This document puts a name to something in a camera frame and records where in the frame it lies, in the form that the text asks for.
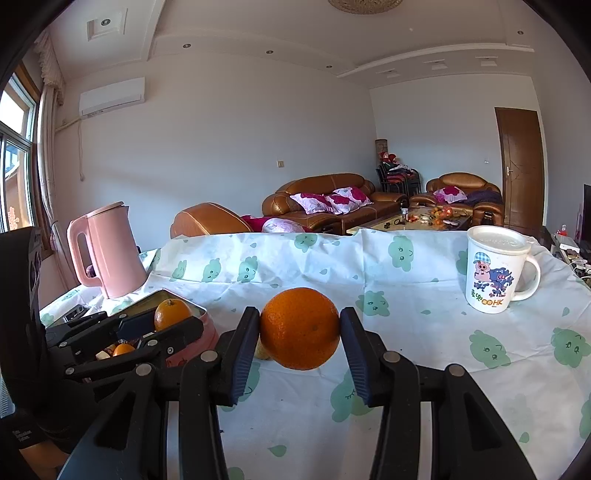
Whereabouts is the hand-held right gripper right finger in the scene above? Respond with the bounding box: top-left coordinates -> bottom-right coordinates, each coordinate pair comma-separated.
339,306 -> 539,480

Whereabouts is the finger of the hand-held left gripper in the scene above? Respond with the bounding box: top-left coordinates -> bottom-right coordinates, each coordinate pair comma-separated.
45,308 -> 156,348
60,316 -> 205,380

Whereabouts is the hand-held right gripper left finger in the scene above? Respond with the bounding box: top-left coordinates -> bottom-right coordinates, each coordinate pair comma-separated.
56,306 -> 262,480

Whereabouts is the medium orange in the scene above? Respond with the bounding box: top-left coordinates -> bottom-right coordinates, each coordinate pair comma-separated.
154,298 -> 194,332

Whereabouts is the pink tin box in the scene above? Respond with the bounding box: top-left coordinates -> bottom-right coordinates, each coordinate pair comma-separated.
62,288 -> 220,370

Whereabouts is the large orange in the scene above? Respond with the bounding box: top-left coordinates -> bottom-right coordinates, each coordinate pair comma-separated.
260,287 -> 341,371

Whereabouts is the white green-print tablecloth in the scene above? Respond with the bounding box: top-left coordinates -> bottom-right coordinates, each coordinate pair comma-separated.
39,231 -> 591,480

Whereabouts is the pink electric kettle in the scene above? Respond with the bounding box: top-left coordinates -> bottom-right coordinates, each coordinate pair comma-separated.
67,201 -> 148,300

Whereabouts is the brown leather armchair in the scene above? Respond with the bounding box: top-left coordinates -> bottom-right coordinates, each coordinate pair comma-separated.
169,202 -> 254,239

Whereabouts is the pink blanket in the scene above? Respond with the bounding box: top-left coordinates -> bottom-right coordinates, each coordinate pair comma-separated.
240,215 -> 315,234

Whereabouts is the cluttered coffee table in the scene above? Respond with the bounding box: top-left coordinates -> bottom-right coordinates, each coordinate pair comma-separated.
346,205 -> 474,235

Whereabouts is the white cartoon mug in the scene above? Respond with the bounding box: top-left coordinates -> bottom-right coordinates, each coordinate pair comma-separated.
464,225 -> 542,315

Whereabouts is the white magenta floral pillow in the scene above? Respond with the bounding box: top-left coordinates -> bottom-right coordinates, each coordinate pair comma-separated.
290,192 -> 334,214
434,186 -> 466,204
325,186 -> 372,215

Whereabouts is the brown leather sofa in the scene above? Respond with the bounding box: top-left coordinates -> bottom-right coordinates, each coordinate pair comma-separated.
262,174 -> 409,232

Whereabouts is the beige curtain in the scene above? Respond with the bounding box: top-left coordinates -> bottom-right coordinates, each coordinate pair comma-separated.
34,28 -> 79,287

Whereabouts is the stack of dark chairs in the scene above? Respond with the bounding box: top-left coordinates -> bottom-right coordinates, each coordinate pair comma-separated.
376,159 -> 421,195

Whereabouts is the window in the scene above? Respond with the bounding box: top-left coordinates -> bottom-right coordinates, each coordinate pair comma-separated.
0,65 -> 40,234

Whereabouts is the dark purple blanket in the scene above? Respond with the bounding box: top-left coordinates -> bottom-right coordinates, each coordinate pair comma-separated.
464,190 -> 504,206

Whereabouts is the brown leather loveseat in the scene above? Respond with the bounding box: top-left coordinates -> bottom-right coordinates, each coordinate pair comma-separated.
410,172 -> 505,227

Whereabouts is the cluttered tv stand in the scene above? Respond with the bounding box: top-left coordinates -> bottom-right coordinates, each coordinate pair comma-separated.
540,225 -> 591,278

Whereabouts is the brown wooden door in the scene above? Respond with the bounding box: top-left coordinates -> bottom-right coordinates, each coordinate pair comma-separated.
494,107 -> 546,228

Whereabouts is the gold ceiling chandelier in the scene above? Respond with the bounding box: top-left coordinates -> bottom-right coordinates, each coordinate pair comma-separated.
328,0 -> 404,14

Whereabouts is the white wall air conditioner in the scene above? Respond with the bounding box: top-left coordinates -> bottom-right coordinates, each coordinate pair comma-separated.
78,77 -> 146,117

